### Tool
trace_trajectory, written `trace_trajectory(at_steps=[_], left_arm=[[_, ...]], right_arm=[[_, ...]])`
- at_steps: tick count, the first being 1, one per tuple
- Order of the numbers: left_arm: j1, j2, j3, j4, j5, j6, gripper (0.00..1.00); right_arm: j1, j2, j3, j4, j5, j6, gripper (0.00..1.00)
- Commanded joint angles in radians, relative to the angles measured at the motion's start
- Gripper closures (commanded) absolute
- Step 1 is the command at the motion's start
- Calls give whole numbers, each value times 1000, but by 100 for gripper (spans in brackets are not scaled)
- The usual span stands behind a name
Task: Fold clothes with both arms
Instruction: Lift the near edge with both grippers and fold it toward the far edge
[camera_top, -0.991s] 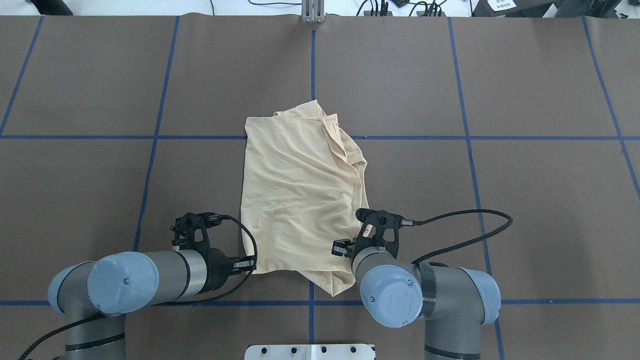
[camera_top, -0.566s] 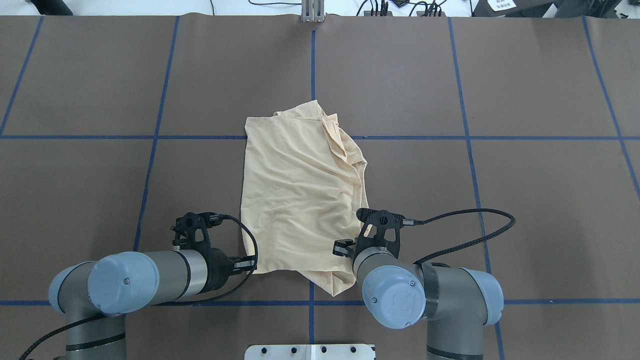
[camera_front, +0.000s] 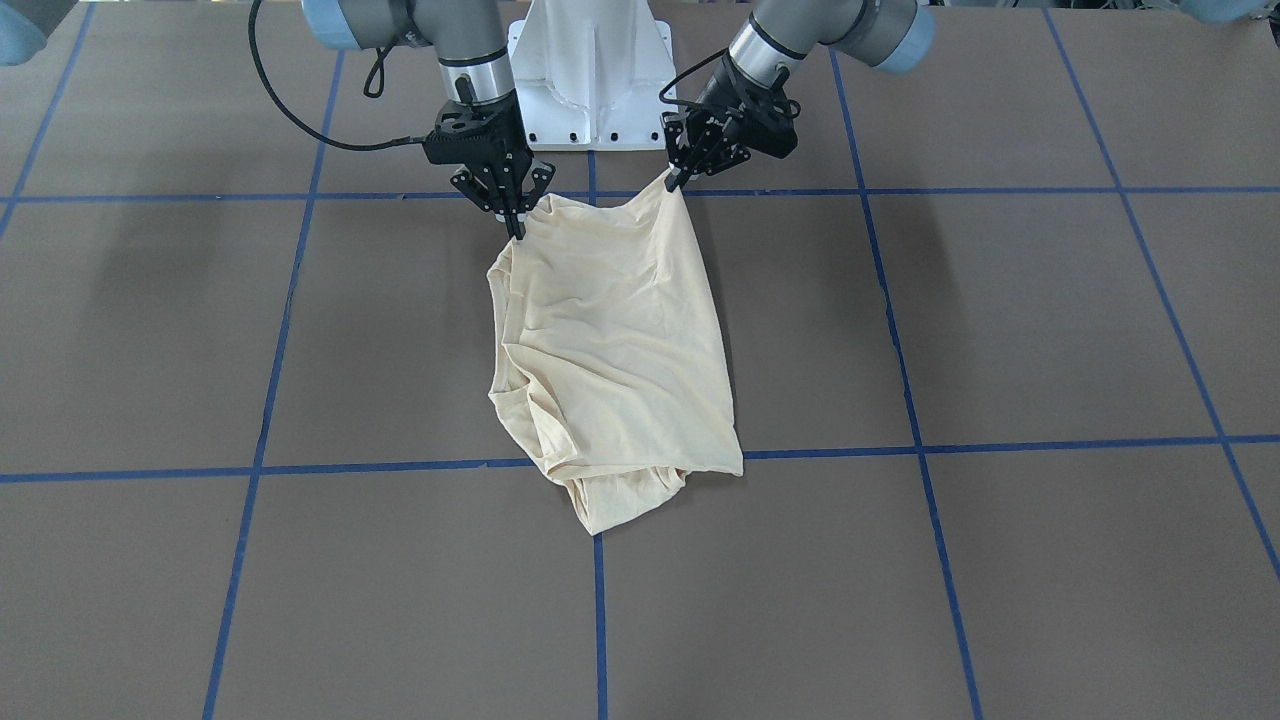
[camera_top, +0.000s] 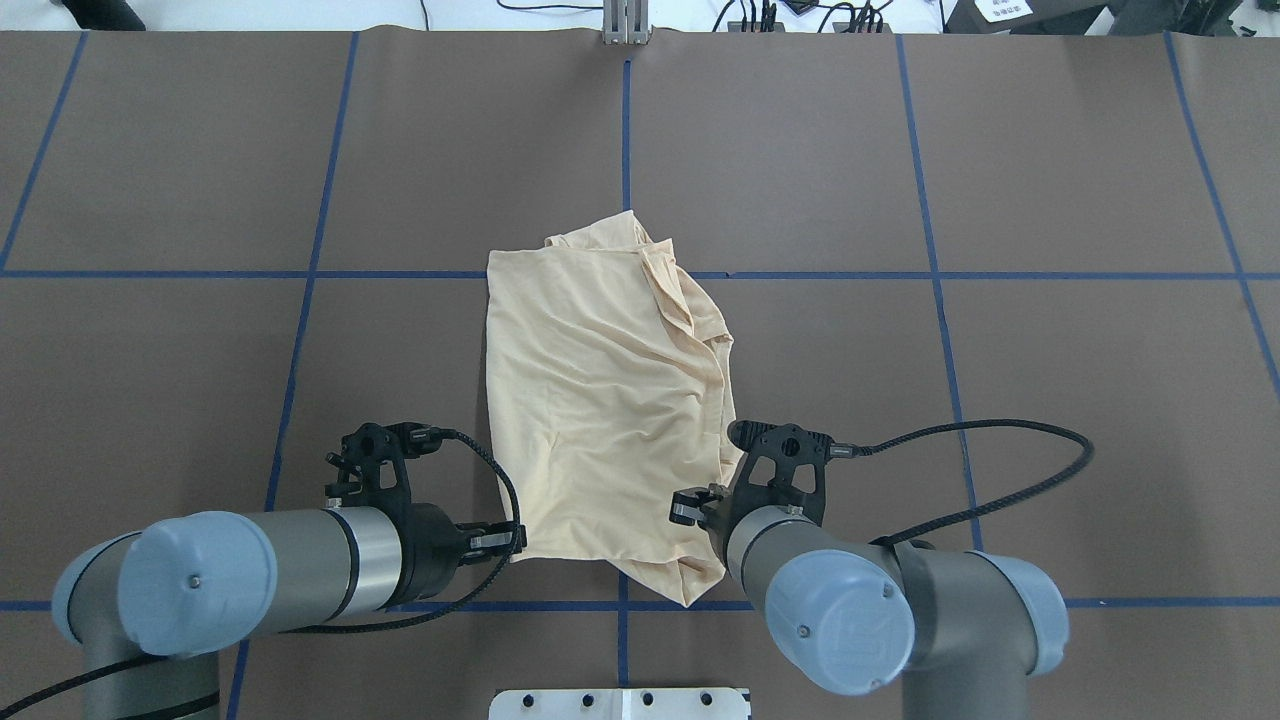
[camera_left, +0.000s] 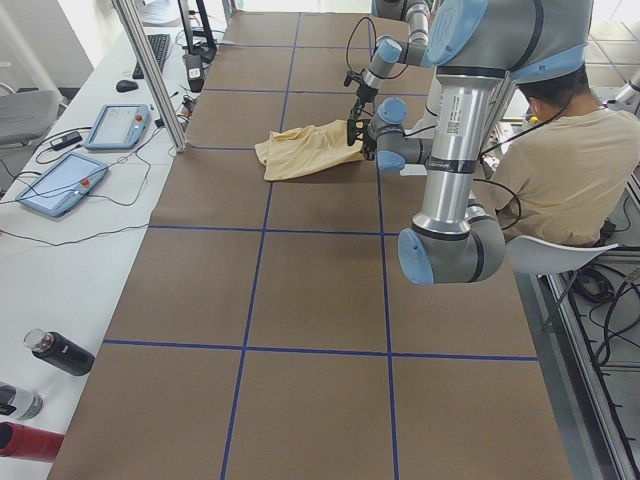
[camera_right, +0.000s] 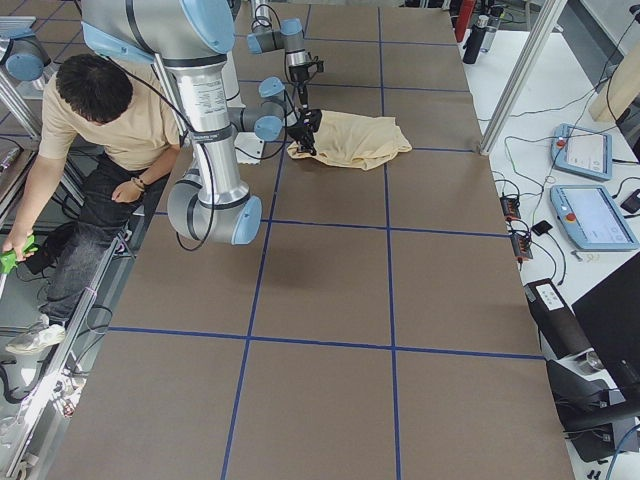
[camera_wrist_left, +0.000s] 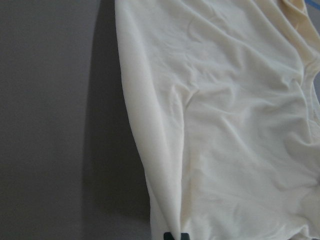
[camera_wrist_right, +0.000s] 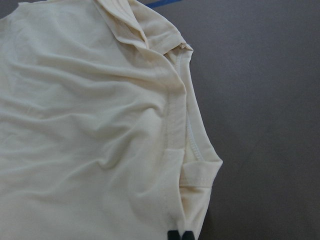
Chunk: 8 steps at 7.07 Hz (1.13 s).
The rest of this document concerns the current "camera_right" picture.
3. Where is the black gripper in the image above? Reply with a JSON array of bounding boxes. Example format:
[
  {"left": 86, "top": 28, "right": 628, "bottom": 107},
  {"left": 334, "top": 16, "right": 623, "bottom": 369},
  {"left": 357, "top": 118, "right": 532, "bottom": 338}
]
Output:
[
  {"left": 286, "top": 119, "right": 317, "bottom": 156},
  {"left": 289, "top": 64, "right": 310, "bottom": 110}
]

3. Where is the cream long sleeve shirt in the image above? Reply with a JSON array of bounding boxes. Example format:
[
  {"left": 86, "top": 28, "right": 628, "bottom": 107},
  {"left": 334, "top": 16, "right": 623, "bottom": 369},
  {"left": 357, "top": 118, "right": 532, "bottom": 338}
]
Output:
[{"left": 287, "top": 110, "right": 413, "bottom": 171}]

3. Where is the black monitor arm base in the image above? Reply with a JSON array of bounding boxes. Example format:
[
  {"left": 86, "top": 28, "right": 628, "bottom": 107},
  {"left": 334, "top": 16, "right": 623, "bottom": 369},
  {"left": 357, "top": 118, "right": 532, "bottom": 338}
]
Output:
[{"left": 546, "top": 360, "right": 639, "bottom": 462}]

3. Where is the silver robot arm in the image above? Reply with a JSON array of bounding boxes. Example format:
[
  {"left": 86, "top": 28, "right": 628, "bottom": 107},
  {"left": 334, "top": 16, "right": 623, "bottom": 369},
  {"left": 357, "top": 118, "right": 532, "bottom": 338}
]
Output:
[
  {"left": 82, "top": 1, "right": 323, "bottom": 245},
  {"left": 247, "top": 1, "right": 313, "bottom": 108}
]

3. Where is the black water bottle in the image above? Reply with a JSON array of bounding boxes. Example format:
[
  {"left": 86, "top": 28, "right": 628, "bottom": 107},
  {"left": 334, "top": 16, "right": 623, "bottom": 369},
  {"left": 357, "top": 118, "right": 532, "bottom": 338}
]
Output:
[{"left": 462, "top": 15, "right": 489, "bottom": 65}]

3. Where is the red fire extinguisher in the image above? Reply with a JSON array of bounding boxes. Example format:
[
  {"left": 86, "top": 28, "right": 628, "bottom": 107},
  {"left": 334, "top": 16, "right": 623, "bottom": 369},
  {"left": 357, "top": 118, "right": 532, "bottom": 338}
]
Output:
[{"left": 454, "top": 0, "right": 476, "bottom": 43}]

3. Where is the clear water bottle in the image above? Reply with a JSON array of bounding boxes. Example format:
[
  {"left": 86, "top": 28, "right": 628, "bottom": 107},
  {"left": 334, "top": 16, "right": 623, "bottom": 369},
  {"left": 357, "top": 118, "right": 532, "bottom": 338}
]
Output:
[{"left": 481, "top": 5, "right": 504, "bottom": 53}]

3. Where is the person in beige shirt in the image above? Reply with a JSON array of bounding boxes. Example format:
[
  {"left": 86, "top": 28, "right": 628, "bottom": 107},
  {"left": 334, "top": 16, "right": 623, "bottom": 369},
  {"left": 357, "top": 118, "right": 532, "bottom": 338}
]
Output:
[{"left": 0, "top": 53, "right": 182, "bottom": 355}]

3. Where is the upper orange black adapter box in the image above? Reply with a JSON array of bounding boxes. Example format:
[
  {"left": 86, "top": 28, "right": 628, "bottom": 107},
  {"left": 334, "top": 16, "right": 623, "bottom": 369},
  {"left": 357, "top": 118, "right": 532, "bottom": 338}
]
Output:
[{"left": 500, "top": 195, "right": 522, "bottom": 221}]

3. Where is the orange black adapter box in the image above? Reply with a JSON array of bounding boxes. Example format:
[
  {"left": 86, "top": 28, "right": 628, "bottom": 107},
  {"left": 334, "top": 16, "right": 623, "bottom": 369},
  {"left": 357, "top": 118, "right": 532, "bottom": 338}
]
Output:
[
  {"left": 500, "top": 195, "right": 522, "bottom": 221},
  {"left": 510, "top": 231, "right": 533, "bottom": 263}
]

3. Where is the lower orange black adapter box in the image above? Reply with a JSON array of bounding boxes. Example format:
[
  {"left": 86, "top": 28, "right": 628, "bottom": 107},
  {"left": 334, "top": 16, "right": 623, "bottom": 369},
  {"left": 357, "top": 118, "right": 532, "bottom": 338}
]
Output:
[{"left": 510, "top": 231, "right": 533, "bottom": 263}]

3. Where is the small black square device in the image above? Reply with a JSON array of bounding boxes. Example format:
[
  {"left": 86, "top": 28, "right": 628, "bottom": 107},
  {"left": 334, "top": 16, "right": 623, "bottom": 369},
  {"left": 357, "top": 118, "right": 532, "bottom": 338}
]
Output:
[{"left": 531, "top": 220, "right": 553, "bottom": 236}]

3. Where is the upper blue teach pendant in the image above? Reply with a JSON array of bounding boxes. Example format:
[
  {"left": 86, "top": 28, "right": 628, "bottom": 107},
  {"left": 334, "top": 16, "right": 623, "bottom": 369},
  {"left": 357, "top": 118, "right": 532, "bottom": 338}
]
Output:
[{"left": 551, "top": 123, "right": 613, "bottom": 181}]

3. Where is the blue teach pendant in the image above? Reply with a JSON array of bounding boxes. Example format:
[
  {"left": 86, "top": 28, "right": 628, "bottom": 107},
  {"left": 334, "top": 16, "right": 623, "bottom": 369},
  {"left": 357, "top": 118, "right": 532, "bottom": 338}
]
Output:
[
  {"left": 549, "top": 185, "right": 639, "bottom": 252},
  {"left": 551, "top": 123, "right": 613, "bottom": 181}
]

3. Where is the lower blue teach pendant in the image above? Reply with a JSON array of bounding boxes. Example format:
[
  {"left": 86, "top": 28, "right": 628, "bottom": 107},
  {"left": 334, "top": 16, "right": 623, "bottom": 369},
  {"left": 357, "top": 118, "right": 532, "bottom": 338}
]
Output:
[{"left": 549, "top": 185, "right": 639, "bottom": 252}]

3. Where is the black box with white label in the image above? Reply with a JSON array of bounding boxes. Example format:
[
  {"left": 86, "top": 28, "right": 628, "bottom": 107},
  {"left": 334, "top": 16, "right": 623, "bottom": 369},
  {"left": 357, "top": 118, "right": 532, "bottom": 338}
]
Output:
[{"left": 524, "top": 279, "right": 591, "bottom": 358}]

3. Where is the green handheld object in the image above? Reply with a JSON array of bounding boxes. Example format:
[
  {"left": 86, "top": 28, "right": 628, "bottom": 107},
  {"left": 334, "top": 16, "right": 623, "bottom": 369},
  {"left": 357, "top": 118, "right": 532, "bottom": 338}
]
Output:
[{"left": 0, "top": 235, "right": 38, "bottom": 294}]

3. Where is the white sneaker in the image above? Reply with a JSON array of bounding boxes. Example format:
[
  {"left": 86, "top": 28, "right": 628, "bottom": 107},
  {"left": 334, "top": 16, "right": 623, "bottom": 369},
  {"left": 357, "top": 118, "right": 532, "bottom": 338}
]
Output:
[{"left": 5, "top": 323, "right": 66, "bottom": 355}]

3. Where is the black monitor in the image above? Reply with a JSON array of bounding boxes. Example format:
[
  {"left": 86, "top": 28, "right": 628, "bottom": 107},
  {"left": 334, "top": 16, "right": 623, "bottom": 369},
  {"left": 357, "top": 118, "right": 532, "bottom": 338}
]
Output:
[{"left": 572, "top": 255, "right": 639, "bottom": 396}]

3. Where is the black camera cable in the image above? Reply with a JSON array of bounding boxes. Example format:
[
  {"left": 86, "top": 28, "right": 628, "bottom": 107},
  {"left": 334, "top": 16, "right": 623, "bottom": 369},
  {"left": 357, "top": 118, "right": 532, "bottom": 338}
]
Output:
[
  {"left": 234, "top": 89, "right": 301, "bottom": 161},
  {"left": 251, "top": 0, "right": 281, "bottom": 36}
]

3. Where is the white pedestal column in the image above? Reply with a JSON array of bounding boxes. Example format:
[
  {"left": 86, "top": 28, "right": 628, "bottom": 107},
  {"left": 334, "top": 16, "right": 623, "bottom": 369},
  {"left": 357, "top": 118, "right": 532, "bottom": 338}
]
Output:
[{"left": 219, "top": 0, "right": 266, "bottom": 166}]

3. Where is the aluminium frame post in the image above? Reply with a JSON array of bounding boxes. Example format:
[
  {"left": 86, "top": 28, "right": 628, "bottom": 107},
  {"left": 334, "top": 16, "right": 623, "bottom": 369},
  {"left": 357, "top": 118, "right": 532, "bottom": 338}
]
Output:
[{"left": 478, "top": 0, "right": 567, "bottom": 156}]

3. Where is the aluminium side frame rail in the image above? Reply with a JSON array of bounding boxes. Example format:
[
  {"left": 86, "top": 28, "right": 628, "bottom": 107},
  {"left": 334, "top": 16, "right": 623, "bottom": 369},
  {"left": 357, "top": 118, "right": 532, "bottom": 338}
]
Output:
[{"left": 1, "top": 260, "right": 118, "bottom": 479}]

